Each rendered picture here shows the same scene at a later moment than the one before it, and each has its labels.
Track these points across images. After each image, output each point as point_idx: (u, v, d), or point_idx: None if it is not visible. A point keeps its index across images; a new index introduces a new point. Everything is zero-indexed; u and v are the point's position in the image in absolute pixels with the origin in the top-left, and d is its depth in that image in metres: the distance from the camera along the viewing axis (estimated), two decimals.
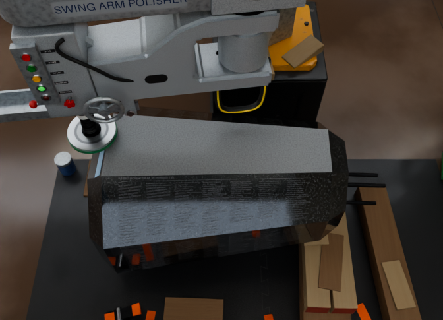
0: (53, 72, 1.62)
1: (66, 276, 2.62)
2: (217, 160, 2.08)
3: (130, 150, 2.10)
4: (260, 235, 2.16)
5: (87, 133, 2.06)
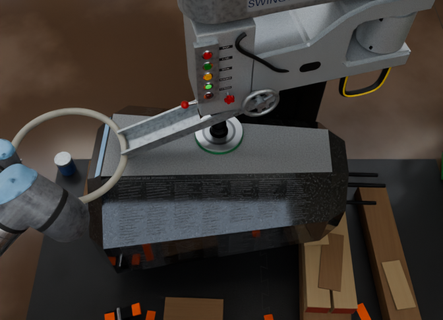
0: (223, 68, 1.62)
1: (66, 276, 2.62)
2: (217, 160, 2.08)
3: None
4: (260, 235, 2.16)
5: (217, 134, 2.09)
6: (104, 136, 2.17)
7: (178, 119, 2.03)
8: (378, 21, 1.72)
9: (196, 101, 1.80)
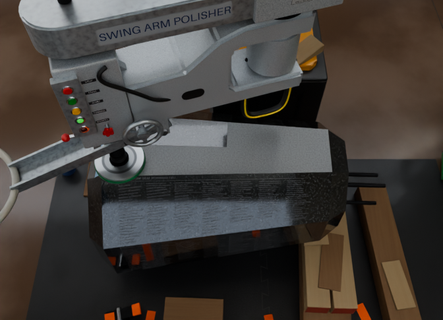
0: (92, 101, 1.55)
1: (66, 276, 2.62)
2: (217, 160, 2.08)
3: None
4: (260, 235, 2.16)
5: (117, 163, 2.02)
6: None
7: (71, 149, 1.95)
8: None
9: None
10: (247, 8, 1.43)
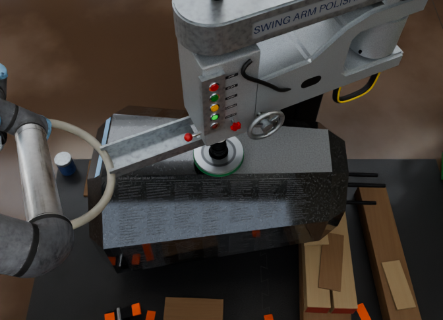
0: (228, 97, 1.56)
1: (66, 276, 2.62)
2: None
3: None
4: (260, 235, 2.16)
5: (218, 156, 2.00)
6: (104, 136, 2.17)
7: (170, 135, 1.84)
8: None
9: (199, 132, 1.72)
10: None
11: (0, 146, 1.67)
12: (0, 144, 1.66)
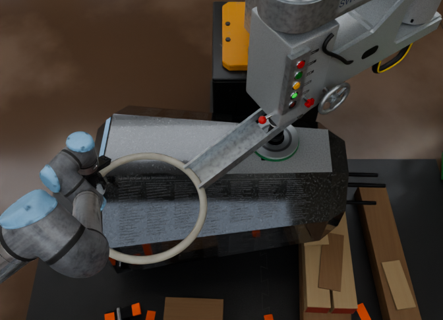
0: (306, 74, 1.61)
1: (66, 276, 2.62)
2: None
3: (130, 150, 2.10)
4: (260, 235, 2.16)
5: (277, 141, 2.07)
6: (104, 136, 2.17)
7: (240, 136, 1.98)
8: None
9: (271, 114, 1.76)
10: None
11: (103, 191, 1.92)
12: (102, 189, 1.91)
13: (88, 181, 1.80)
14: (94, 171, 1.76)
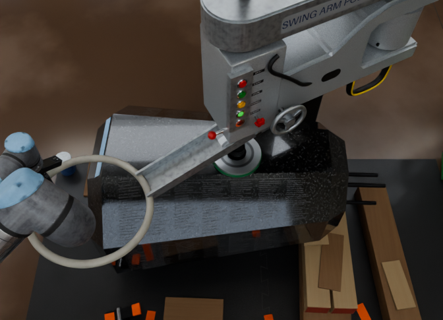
0: (254, 93, 1.57)
1: (66, 276, 2.62)
2: None
3: (130, 150, 2.10)
4: (260, 235, 2.16)
5: (237, 157, 2.03)
6: (104, 136, 2.17)
7: (196, 148, 1.94)
8: None
9: (222, 130, 1.73)
10: None
11: None
12: None
13: None
14: (36, 172, 1.75)
